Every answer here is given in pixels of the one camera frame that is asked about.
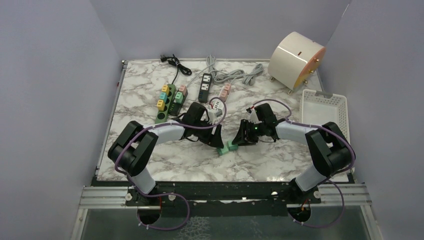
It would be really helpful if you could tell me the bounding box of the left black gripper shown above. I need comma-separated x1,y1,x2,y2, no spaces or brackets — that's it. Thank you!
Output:
193,119,224,149

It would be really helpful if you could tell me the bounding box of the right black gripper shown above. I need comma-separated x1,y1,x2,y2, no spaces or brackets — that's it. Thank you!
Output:
231,119,266,147

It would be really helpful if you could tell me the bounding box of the green plug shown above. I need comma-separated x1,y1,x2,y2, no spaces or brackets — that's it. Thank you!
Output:
216,146,230,156
174,91,185,104
227,140,239,152

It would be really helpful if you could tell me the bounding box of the pink plug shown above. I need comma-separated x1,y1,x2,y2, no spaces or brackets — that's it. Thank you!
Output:
219,90,229,102
178,85,188,95
224,83,231,93

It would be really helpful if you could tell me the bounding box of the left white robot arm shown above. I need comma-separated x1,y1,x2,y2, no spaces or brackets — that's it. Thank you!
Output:
107,102,224,206

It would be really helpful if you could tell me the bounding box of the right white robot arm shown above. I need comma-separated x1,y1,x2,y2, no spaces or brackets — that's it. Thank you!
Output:
232,103,356,204

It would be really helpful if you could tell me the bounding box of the green plug on black strip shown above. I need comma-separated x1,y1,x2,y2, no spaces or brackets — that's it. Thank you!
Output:
174,91,185,104

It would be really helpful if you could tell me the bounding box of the pink plug on black strip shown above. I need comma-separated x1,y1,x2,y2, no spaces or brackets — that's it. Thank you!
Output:
178,85,188,95

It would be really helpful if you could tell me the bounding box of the yellow plug lower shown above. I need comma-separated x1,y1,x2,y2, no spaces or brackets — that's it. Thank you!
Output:
156,99,166,112

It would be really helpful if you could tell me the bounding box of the yellow plug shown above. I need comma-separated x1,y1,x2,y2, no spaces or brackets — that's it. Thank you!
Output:
161,85,170,94
156,99,166,112

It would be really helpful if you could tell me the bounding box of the blue plug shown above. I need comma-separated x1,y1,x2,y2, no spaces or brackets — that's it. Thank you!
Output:
159,92,168,102

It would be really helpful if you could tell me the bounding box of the yellow plug upper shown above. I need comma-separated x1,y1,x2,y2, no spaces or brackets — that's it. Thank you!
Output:
161,85,170,94

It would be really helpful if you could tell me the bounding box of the white power strip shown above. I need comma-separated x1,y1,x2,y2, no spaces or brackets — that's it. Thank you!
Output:
212,90,225,112

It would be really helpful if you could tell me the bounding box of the black power strip left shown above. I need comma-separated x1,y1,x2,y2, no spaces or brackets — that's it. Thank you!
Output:
168,92,188,117

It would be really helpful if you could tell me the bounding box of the black power strip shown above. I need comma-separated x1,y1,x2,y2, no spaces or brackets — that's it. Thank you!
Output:
168,92,188,117
197,73,212,103

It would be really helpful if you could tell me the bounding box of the black power strip middle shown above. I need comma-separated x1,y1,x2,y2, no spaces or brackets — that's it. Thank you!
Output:
197,73,212,103

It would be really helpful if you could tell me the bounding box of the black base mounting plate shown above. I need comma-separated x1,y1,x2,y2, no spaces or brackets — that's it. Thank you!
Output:
91,180,321,217

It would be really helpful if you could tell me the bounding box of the green power strip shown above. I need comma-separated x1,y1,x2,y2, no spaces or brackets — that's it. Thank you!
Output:
154,84,176,124

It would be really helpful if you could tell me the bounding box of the white plastic basket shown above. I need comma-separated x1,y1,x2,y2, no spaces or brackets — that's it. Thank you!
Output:
300,89,350,142

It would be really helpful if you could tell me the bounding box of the beige cylindrical container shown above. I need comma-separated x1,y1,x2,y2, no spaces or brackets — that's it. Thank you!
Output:
267,31,327,92

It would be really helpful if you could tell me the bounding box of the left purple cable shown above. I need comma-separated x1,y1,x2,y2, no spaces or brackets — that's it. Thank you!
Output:
114,97,228,231

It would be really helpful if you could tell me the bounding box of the purple cable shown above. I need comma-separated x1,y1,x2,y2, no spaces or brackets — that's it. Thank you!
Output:
246,99,357,229
114,97,228,231

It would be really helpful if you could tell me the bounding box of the grey coiled cable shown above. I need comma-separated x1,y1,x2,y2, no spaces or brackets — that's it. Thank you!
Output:
190,54,246,84

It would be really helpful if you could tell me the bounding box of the black power cable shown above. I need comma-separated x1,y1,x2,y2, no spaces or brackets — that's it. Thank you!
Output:
160,54,193,84

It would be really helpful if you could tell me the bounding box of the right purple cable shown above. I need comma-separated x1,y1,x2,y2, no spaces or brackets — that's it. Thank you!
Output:
246,99,357,229

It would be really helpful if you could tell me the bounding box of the aluminium rail frame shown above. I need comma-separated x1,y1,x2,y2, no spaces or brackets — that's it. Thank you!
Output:
71,181,382,240

